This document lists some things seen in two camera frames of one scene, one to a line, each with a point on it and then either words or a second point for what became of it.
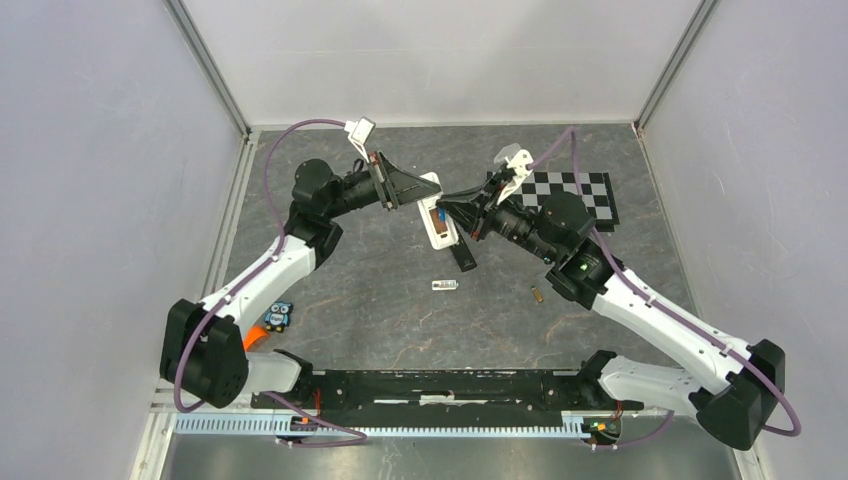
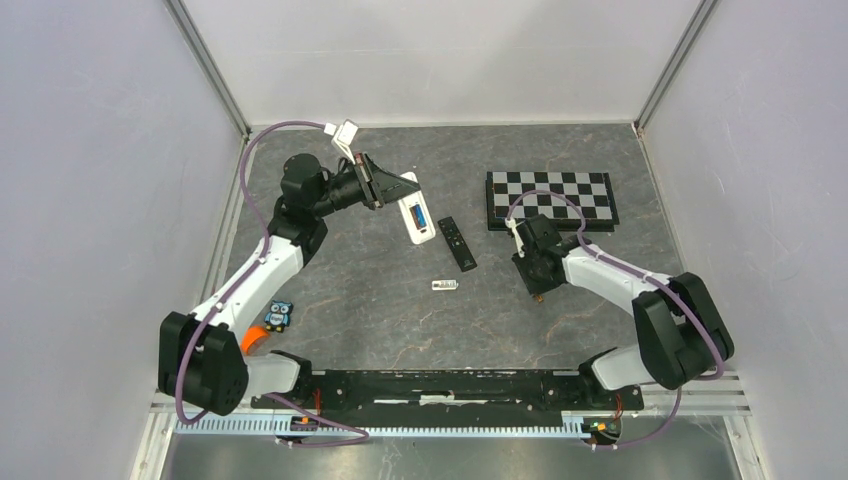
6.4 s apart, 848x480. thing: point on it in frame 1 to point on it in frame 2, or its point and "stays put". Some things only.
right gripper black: x=472 y=215 to x=533 y=287
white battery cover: x=444 y=285 stays put
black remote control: x=463 y=255 stays put
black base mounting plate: x=442 y=393 stays put
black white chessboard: x=595 y=187 stays put
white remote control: x=441 y=241 to x=416 y=215
